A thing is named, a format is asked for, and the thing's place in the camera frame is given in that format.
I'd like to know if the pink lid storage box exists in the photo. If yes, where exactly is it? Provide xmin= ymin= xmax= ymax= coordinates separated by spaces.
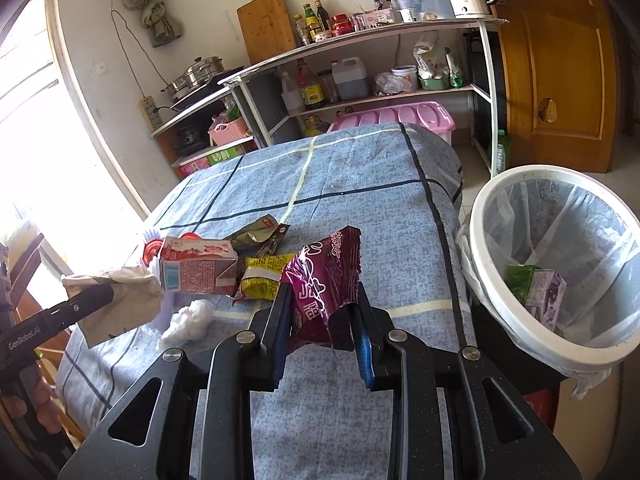
xmin=327 ymin=101 xmax=456 ymax=146

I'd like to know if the yellow snack wrapper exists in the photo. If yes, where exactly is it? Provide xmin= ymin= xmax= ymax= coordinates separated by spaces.
xmin=231 ymin=252 xmax=296 ymax=306

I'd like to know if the low white shelf rack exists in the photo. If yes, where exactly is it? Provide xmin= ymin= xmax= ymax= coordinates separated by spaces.
xmin=152 ymin=86 xmax=261 ymax=181

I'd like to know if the white tub blue lid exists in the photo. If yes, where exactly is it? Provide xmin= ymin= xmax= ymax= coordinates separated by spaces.
xmin=391 ymin=65 xmax=418 ymax=92

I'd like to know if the yellow label oil bottle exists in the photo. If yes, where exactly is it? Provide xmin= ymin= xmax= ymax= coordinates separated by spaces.
xmin=296 ymin=58 xmax=326 ymax=111

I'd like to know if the white trash bin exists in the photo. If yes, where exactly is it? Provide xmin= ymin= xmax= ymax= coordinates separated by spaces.
xmin=456 ymin=165 xmax=640 ymax=401

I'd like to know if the pink plastic basket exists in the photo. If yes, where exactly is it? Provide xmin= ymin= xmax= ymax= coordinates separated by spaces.
xmin=208 ymin=116 xmax=249 ymax=147

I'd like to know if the olive green wrapper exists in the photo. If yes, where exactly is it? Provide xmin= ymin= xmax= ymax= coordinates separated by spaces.
xmin=222 ymin=215 xmax=292 ymax=257

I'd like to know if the dark glass jar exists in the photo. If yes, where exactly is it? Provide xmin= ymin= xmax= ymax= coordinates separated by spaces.
xmin=317 ymin=69 xmax=341 ymax=106

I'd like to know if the dark liquid jug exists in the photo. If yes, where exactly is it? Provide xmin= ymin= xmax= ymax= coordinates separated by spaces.
xmin=331 ymin=56 xmax=371 ymax=102

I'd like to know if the pink red milk carton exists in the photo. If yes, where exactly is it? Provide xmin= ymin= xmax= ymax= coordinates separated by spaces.
xmin=159 ymin=236 xmax=240 ymax=297

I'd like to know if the clear plastic container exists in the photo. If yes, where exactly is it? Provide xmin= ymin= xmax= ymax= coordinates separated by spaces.
xmin=390 ymin=0 xmax=453 ymax=23

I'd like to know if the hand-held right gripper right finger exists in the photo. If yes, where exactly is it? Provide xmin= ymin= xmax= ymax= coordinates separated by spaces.
xmin=350 ymin=282 xmax=583 ymax=480

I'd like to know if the person's left hand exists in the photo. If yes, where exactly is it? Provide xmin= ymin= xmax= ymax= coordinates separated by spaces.
xmin=0 ymin=377 xmax=63 ymax=436

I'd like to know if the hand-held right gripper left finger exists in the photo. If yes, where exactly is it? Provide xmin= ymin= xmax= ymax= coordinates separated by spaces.
xmin=57 ymin=282 xmax=293 ymax=480

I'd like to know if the white metal shelf rack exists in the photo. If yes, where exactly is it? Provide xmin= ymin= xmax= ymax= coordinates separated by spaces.
xmin=220 ymin=17 xmax=508 ymax=181

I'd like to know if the wooden cutting board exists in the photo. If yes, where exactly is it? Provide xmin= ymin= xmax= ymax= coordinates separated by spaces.
xmin=236 ymin=0 xmax=299 ymax=66

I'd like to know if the black induction cooker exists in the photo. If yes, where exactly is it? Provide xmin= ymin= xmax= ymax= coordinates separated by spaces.
xmin=170 ymin=80 xmax=246 ymax=111

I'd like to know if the wooden chair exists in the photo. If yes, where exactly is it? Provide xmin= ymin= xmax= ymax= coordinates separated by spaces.
xmin=0 ymin=232 xmax=48 ymax=311

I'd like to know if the green food bag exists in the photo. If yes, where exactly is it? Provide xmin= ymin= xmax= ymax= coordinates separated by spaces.
xmin=445 ymin=47 xmax=466 ymax=88

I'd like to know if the steel steamer pot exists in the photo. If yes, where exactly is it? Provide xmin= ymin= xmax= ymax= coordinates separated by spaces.
xmin=161 ymin=56 xmax=230 ymax=103

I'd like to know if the hanging green cloth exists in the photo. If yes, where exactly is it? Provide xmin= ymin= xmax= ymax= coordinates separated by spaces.
xmin=112 ymin=0 xmax=183 ymax=48

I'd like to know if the wooden door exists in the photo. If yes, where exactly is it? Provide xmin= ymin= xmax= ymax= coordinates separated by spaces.
xmin=482 ymin=0 xmax=621 ymax=173

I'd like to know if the purple snack bag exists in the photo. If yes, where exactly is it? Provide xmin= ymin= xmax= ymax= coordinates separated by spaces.
xmin=280 ymin=226 xmax=362 ymax=353

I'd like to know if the purple drink carton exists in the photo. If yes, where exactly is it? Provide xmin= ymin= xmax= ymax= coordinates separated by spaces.
xmin=525 ymin=269 xmax=568 ymax=331

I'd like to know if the green packet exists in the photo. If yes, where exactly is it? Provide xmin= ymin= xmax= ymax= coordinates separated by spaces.
xmin=505 ymin=264 xmax=541 ymax=306

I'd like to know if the white food bag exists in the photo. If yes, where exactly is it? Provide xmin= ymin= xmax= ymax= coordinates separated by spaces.
xmin=412 ymin=30 xmax=451 ymax=81

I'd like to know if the green cap sauce bottle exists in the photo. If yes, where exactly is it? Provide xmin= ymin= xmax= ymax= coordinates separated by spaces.
xmin=304 ymin=4 xmax=323 ymax=43

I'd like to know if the green cardboard box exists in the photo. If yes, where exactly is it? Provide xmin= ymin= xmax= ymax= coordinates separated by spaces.
xmin=206 ymin=144 xmax=246 ymax=167

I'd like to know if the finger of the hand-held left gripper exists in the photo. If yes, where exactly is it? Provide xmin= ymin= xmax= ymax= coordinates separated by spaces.
xmin=41 ymin=284 xmax=116 ymax=328

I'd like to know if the beige paper bag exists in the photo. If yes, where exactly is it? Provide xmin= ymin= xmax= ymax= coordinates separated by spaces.
xmin=61 ymin=266 xmax=163 ymax=348

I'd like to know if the white power strip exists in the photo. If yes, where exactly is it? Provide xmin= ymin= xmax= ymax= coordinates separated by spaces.
xmin=138 ymin=96 xmax=162 ymax=133

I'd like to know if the pink utensil holder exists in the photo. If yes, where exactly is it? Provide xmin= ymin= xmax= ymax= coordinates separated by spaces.
xmin=362 ymin=7 xmax=396 ymax=28

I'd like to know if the green plastic bottle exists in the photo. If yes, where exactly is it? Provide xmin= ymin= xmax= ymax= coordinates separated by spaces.
xmin=492 ymin=130 xmax=511 ymax=176

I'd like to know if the white plastic bottle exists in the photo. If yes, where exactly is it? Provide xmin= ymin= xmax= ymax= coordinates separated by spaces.
xmin=280 ymin=70 xmax=305 ymax=116

